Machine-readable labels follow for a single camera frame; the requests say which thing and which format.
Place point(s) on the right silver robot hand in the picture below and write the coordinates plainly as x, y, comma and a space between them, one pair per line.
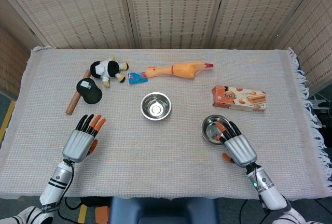
240, 151

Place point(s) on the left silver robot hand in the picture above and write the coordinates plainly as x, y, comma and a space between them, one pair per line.
77, 143

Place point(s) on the stainless steel bowl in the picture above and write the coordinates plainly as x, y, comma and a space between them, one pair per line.
210, 130
155, 108

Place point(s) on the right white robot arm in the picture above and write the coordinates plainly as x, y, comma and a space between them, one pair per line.
264, 185

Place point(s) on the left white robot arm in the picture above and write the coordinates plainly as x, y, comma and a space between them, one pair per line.
55, 180

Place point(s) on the wooden rolling pin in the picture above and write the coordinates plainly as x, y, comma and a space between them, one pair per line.
71, 107

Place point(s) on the orange egg roll biscuit box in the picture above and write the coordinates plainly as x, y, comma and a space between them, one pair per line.
233, 99

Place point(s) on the white waffle-weave tablecloth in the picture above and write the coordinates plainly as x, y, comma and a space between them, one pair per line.
166, 156

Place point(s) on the black and white plush cow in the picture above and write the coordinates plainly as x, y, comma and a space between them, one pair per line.
109, 68

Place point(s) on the blue snack packet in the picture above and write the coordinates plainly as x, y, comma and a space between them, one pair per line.
135, 78

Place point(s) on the black equipment stand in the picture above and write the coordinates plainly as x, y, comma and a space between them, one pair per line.
321, 115

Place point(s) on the dark blue robot torso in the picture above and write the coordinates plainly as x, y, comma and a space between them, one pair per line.
163, 211

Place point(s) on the yellow rubber chicken toy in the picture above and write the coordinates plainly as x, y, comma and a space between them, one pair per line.
181, 69

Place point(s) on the woven bamboo screen panel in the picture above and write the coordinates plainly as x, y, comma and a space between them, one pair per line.
10, 60
254, 11
176, 11
316, 47
72, 11

